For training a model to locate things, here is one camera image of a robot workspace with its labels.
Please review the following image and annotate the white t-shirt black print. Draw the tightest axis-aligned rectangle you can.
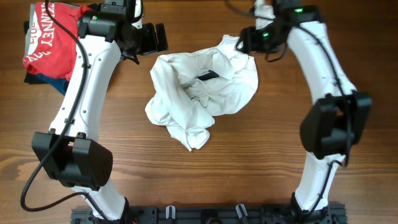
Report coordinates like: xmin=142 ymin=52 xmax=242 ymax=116
xmin=145 ymin=34 xmax=259 ymax=151

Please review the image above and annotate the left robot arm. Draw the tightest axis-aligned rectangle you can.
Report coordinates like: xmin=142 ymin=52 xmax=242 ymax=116
xmin=32 ymin=1 xmax=168 ymax=223

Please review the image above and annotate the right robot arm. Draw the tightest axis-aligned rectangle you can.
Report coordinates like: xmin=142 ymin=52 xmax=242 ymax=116
xmin=236 ymin=1 xmax=372 ymax=220

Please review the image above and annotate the red printed t-shirt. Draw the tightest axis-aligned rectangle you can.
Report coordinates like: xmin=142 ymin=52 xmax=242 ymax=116
xmin=22 ymin=2 xmax=90 ymax=80

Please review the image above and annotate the navy blue garment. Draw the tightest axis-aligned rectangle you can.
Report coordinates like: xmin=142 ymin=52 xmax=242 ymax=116
xmin=36 ymin=73 xmax=69 ymax=96

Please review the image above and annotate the black garment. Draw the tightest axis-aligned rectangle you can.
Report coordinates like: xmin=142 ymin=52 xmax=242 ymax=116
xmin=23 ymin=21 xmax=45 ymax=85

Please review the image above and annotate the left black cable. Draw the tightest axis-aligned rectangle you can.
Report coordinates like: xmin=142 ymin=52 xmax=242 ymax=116
xmin=19 ymin=0 xmax=141 ymax=224

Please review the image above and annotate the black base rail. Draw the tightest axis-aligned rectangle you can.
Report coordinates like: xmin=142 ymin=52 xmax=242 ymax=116
xmin=70 ymin=203 xmax=348 ymax=224

